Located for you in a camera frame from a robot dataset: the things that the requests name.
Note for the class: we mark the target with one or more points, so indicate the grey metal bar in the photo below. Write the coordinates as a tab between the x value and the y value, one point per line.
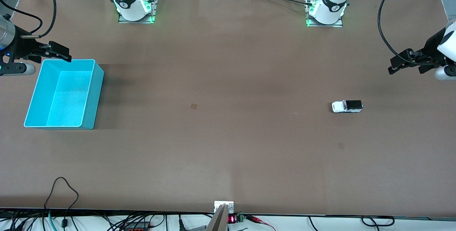
219	220

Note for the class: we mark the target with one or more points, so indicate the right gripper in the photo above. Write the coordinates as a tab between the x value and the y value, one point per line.
22	48

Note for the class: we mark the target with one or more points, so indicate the turquoise plastic bin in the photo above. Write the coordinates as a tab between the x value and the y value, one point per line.
64	99

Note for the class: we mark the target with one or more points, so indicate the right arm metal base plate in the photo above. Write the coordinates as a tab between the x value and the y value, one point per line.
154	3

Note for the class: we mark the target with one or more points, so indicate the white jeep toy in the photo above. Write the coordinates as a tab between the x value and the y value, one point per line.
345	106

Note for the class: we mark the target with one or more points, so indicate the red clip leads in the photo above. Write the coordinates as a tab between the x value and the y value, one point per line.
258	219

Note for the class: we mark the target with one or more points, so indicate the red digit display module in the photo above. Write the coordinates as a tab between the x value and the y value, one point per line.
232	219

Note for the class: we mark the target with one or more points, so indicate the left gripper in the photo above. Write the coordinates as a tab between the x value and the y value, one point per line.
432	50

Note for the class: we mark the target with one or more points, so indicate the small white mounting bracket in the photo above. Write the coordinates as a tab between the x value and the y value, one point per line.
223	203

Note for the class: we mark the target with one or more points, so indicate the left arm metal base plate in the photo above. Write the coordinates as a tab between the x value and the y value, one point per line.
324	25

